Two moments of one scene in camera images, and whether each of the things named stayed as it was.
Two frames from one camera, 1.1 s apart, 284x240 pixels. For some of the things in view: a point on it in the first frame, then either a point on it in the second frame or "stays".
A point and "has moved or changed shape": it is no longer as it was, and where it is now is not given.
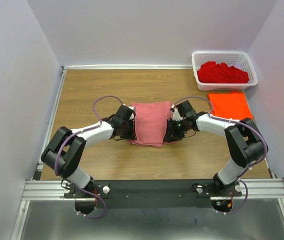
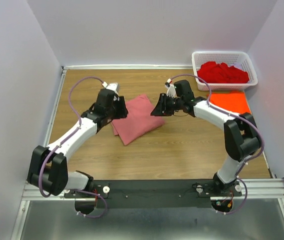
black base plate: x=196 y=194 stays
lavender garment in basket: x=238 y=65 stays
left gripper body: x=127 y=132 -> x=118 y=110
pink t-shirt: x=151 y=120 has moved or changed shape
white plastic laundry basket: x=228 y=58 stays
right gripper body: x=176 y=129 -> x=173 y=104
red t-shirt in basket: x=210 y=72 stays
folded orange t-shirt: x=231 y=105 stays
